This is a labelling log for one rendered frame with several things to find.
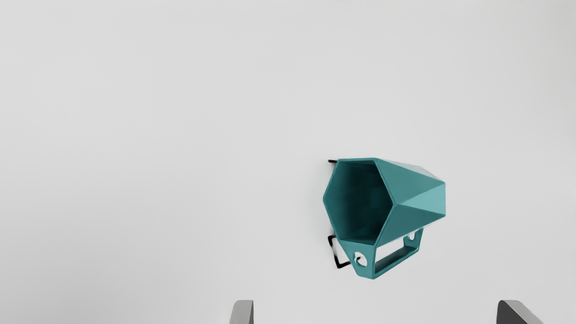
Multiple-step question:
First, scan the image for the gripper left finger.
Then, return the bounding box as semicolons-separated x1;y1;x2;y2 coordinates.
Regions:
229;300;255;324

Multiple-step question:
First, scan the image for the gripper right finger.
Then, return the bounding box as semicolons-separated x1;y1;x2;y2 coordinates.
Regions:
497;300;545;324

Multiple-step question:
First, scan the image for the teal faceted mug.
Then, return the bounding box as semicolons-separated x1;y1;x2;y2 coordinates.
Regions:
323;157;446;280

